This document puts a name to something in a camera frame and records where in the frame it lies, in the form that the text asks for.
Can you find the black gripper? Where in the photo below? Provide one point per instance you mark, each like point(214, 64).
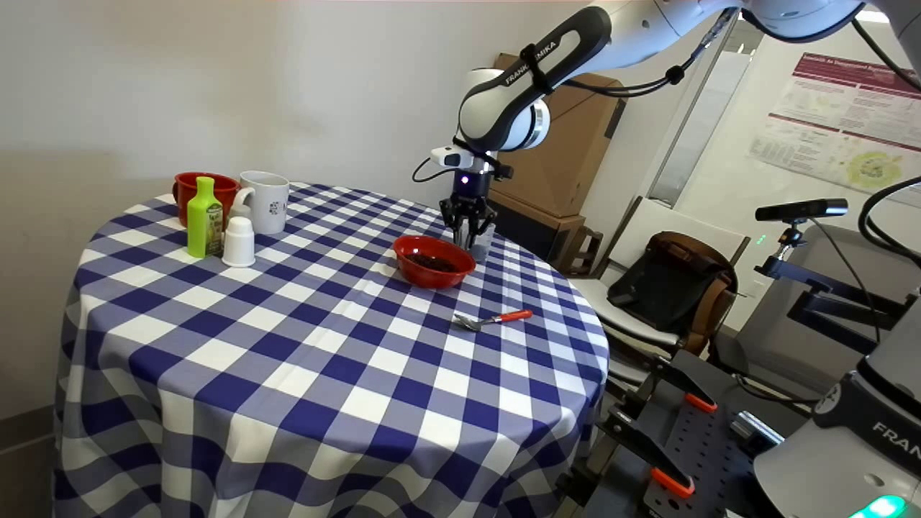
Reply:
point(466, 209)

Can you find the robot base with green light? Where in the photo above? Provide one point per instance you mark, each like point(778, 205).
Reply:
point(859, 457)

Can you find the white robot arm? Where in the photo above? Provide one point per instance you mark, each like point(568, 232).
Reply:
point(505, 107)

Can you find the red bowl with coffee beans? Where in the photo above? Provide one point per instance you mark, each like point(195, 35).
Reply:
point(431, 262)

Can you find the black low cabinet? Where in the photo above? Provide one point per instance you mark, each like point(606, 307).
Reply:
point(564, 242)

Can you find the large cardboard box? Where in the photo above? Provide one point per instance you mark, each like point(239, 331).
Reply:
point(557, 176)

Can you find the blue white checkered tablecloth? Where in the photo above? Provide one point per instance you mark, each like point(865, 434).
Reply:
point(315, 382)

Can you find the white mug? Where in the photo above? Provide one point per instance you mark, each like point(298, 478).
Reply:
point(264, 202)

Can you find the small white plastic cup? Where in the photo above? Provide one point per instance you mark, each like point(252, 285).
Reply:
point(239, 242)

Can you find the green bottle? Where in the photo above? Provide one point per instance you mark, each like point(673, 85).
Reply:
point(201, 218)

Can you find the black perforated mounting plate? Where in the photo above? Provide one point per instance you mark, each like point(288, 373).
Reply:
point(702, 441)

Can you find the spoon with red handle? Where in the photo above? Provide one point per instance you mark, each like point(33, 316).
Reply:
point(493, 320)

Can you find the black camera on tripod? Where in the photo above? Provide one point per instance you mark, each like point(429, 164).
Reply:
point(795, 215)

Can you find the wall poster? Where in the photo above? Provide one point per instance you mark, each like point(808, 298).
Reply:
point(843, 123)

